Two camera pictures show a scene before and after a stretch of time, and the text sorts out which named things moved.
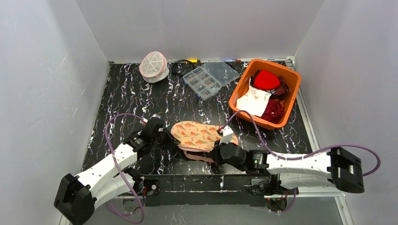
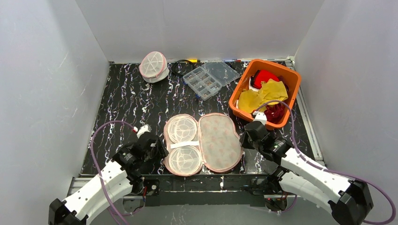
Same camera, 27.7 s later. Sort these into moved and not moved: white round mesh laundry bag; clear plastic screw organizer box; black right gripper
Moved: black right gripper
Not moved: white round mesh laundry bag; clear plastic screw organizer box
